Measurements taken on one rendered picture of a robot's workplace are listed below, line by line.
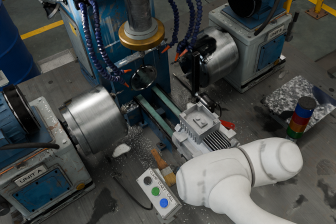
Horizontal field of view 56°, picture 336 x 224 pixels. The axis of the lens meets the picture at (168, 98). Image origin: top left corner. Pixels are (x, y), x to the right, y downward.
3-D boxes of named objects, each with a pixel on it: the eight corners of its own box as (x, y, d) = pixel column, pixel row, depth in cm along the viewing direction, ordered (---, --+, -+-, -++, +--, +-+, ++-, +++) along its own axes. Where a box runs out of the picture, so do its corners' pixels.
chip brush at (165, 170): (147, 152, 149) (147, 151, 148) (157, 147, 150) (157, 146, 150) (169, 188, 137) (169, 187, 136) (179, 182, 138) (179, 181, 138)
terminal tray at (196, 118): (179, 125, 125) (178, 114, 119) (200, 112, 128) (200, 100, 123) (198, 146, 118) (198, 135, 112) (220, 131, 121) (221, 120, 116)
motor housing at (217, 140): (172, 151, 135) (169, 125, 120) (207, 128, 141) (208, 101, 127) (202, 186, 124) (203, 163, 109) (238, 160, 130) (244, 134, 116)
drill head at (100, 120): (42, 144, 142) (18, 110, 123) (113, 104, 154) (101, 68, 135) (64, 186, 128) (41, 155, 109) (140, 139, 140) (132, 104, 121)
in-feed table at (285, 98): (256, 115, 159) (260, 100, 150) (293, 89, 168) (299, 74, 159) (294, 148, 145) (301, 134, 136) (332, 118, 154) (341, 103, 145)
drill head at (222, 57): (163, 76, 164) (159, 38, 145) (223, 43, 177) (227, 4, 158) (193, 106, 150) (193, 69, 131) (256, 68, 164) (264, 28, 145)
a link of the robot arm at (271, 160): (267, 137, 87) (224, 148, 83) (303, 128, 72) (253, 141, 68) (279, 176, 85) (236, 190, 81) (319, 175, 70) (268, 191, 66)
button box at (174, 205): (141, 182, 117) (134, 180, 113) (155, 169, 118) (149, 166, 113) (168, 220, 108) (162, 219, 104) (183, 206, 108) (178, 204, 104)
